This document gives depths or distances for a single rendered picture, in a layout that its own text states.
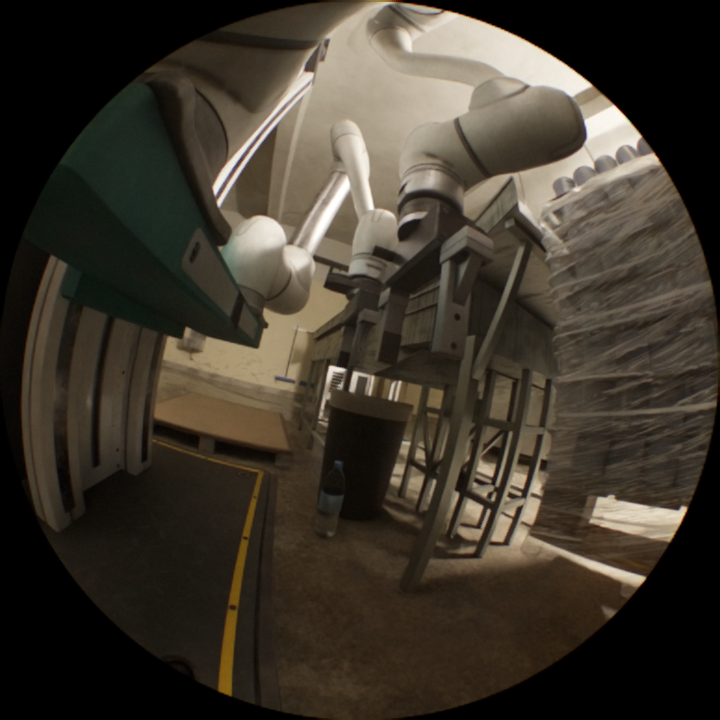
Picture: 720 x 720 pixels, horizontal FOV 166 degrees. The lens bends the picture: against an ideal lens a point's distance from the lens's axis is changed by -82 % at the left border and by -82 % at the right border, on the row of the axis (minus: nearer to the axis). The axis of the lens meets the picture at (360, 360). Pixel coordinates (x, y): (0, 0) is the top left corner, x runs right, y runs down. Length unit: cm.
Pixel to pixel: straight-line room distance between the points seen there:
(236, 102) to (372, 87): 432
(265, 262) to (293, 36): 50
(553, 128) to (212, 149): 33
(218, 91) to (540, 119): 31
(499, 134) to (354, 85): 428
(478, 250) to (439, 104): 436
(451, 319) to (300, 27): 26
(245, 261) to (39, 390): 47
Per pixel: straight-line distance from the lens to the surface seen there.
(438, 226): 24
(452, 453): 66
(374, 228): 59
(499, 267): 85
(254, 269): 59
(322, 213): 90
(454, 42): 423
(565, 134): 36
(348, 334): 59
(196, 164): 19
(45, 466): 41
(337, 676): 68
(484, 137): 35
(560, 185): 71
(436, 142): 37
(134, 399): 57
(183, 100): 15
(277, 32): 22
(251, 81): 24
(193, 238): 21
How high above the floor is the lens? 62
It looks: 6 degrees up
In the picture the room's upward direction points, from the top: 12 degrees clockwise
